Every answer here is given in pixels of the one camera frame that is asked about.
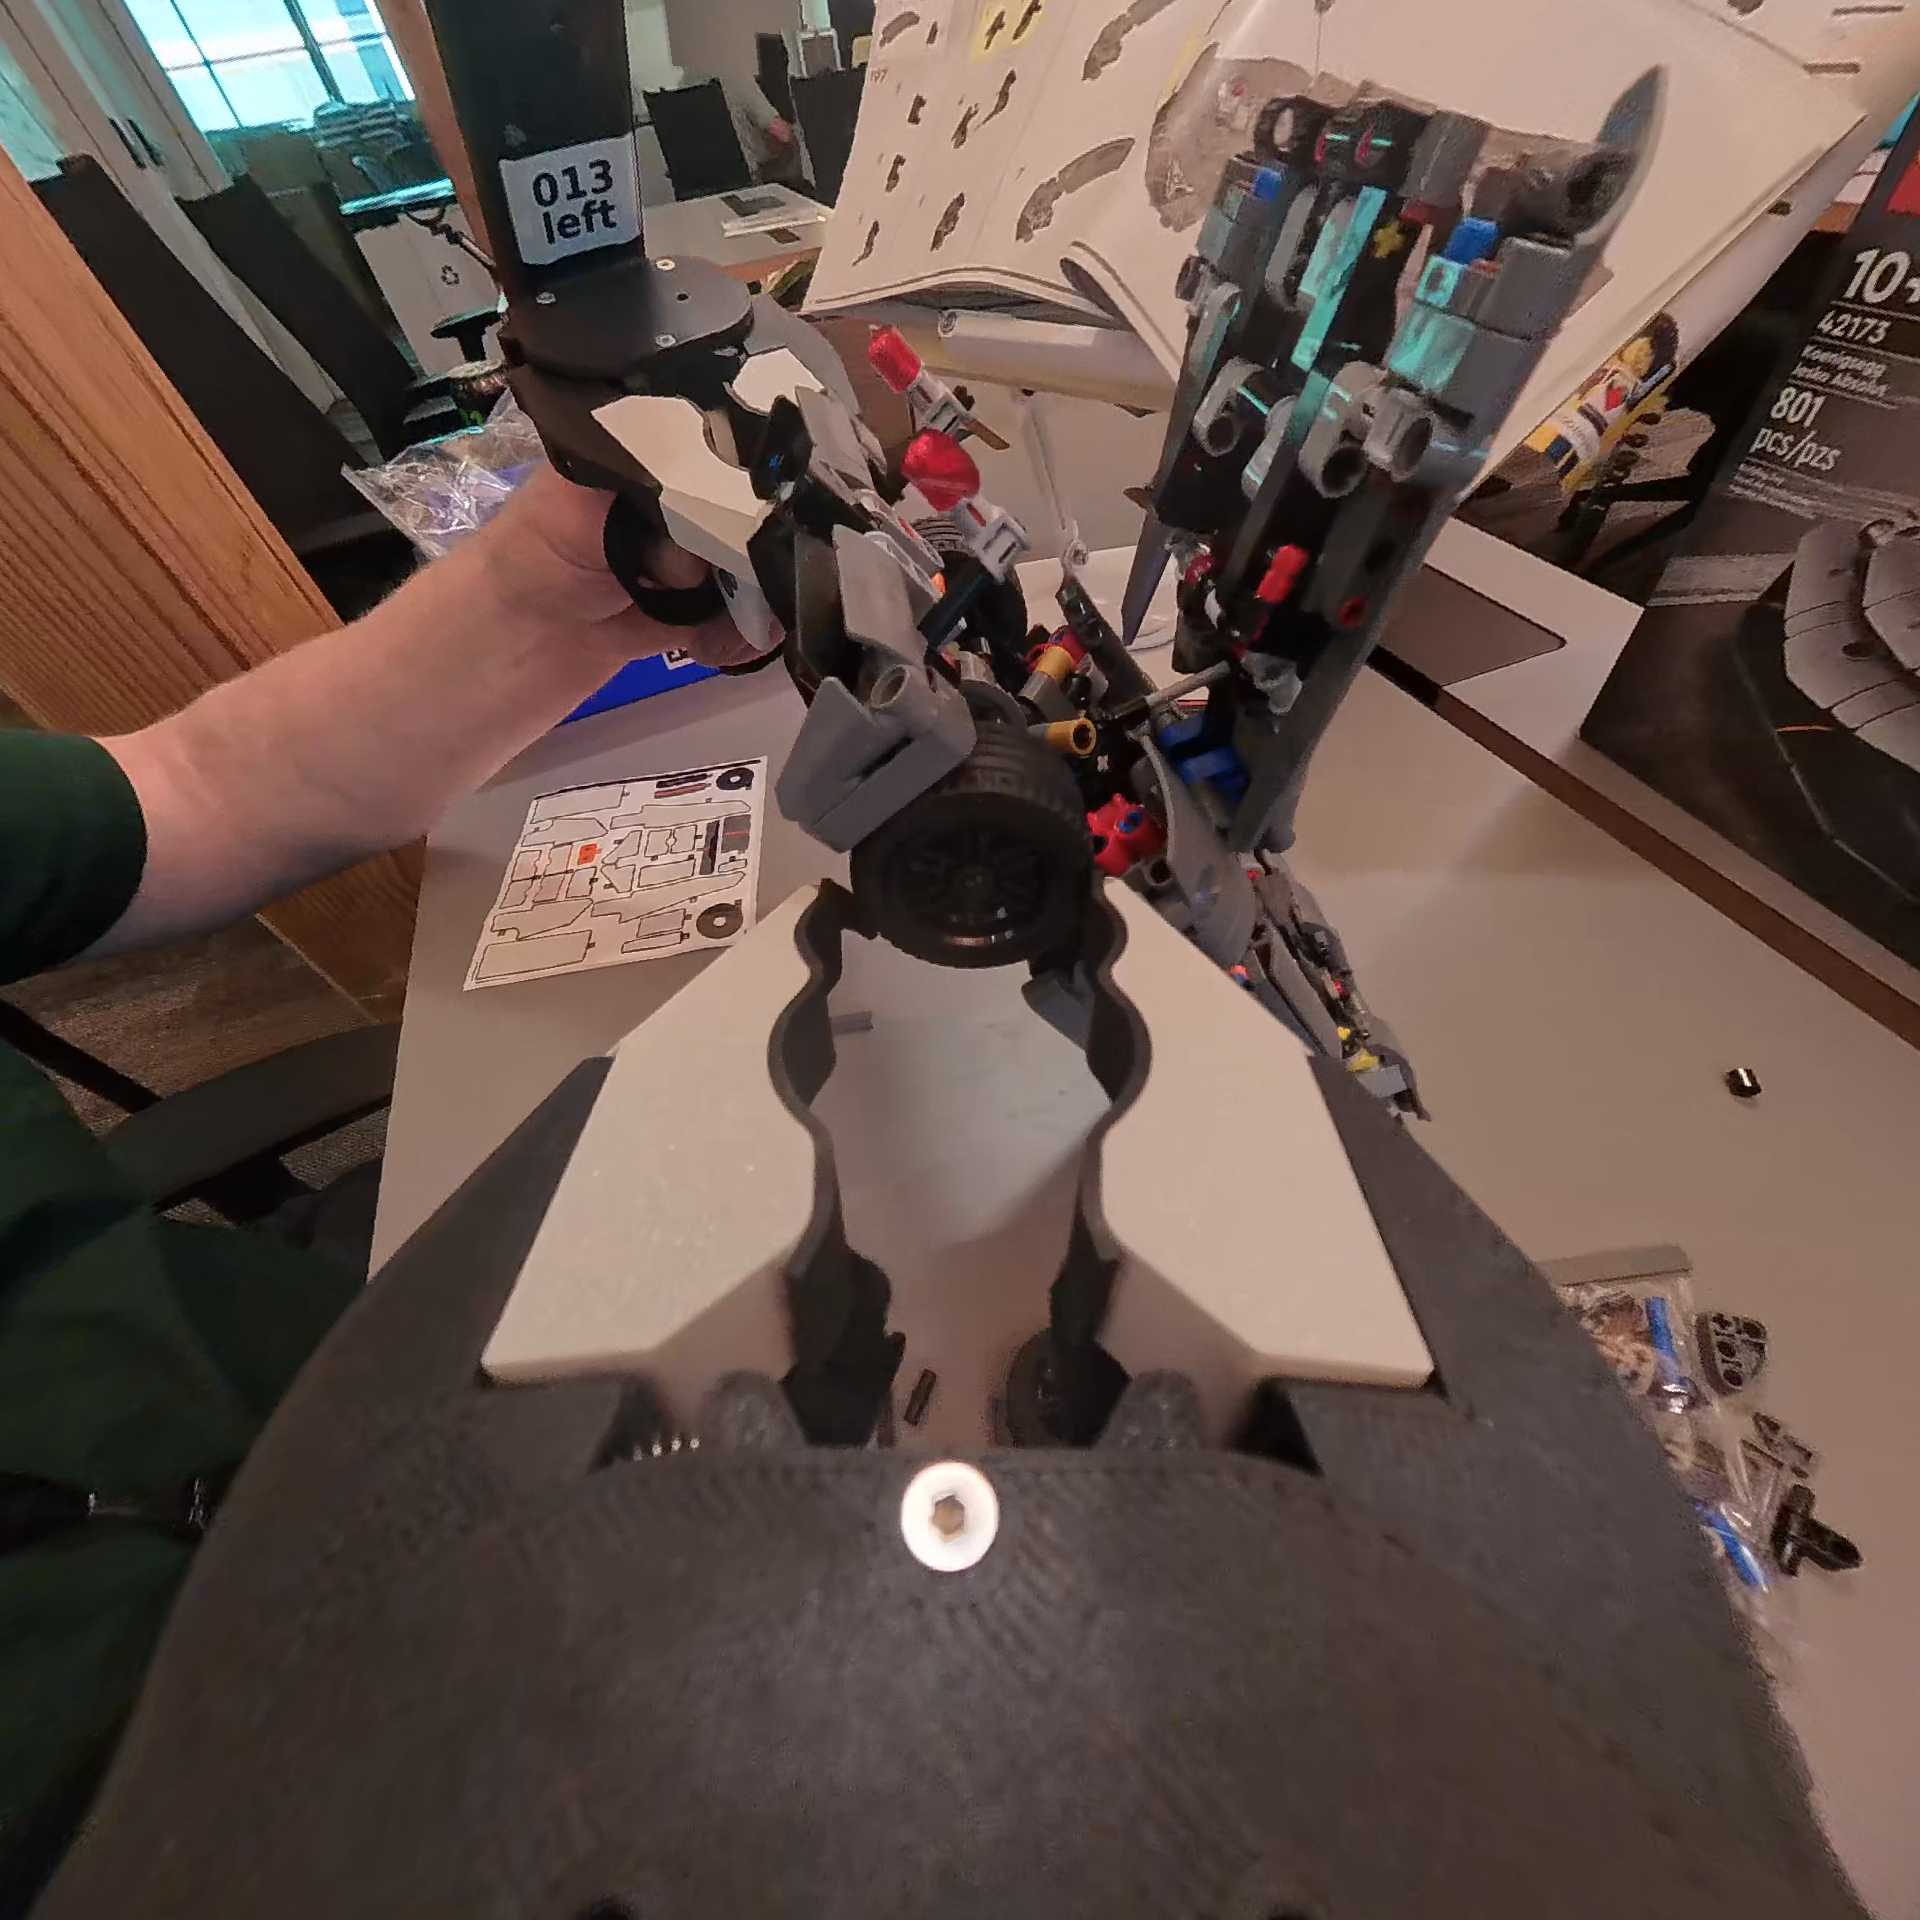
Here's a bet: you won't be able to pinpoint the blue storage bin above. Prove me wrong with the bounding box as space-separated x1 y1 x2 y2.
557 645 725 732

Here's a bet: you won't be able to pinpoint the person's left forearm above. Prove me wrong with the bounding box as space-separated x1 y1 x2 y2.
89 487 602 961

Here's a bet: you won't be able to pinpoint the open instruction booklet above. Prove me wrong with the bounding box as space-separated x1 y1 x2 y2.
802 0 1883 496

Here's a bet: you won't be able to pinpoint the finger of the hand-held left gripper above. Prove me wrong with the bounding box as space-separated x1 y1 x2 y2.
591 391 783 539
725 307 875 460

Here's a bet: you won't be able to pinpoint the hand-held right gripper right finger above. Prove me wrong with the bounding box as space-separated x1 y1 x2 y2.
1046 873 1443 1444

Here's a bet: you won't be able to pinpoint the clear plastic bags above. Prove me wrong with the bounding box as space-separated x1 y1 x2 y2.
343 401 543 566

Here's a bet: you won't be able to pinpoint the dark lego set box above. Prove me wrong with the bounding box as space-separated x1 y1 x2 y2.
1582 127 1920 1051

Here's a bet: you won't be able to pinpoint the wooden partition panel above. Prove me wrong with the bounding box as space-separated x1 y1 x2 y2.
0 150 430 1051

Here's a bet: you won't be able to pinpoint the black office chair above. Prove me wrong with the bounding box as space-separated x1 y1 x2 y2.
0 989 401 1215

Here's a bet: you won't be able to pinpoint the background desk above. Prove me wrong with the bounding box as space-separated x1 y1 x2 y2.
644 188 834 287

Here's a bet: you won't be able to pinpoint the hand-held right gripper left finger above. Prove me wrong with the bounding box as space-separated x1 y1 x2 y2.
477 879 906 1444

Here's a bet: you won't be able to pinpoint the colourful lego leaflet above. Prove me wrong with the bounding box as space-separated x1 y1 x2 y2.
1463 307 1727 600

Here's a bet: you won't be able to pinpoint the grey lego car chassis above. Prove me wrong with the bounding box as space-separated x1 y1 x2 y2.
743 321 1433 1126

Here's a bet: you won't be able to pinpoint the loose black lego wheel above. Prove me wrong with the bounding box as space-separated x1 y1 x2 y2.
997 1328 1127 1448

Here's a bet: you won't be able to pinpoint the person's left hand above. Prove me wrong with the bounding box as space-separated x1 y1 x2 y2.
487 470 781 705

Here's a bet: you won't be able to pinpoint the person's green sweater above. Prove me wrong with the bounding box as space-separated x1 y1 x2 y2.
0 726 378 1920

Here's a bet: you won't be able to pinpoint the lego sticker sheet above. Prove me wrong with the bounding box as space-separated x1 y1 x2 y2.
461 755 771 995

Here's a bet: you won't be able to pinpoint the scattered loose lego pieces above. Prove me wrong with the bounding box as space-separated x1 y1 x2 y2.
1692 1307 1870 1579

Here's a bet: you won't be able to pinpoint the small bag of lego pieces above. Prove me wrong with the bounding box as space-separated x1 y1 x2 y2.
1559 1276 1802 1623

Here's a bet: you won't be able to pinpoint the white recycling bin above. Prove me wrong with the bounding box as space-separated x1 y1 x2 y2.
369 223 505 367

